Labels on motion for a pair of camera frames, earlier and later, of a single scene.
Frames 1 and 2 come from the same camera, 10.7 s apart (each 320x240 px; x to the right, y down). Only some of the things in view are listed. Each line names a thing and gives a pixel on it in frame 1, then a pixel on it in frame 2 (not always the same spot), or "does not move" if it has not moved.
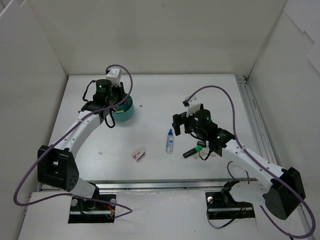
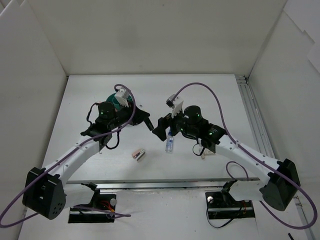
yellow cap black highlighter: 203,144 to 148,123
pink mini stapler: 138,155 does not move
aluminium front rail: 99,185 does not move
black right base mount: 222,205 does not move
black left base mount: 86,211 does not move
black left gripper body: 119,93 to 139,117
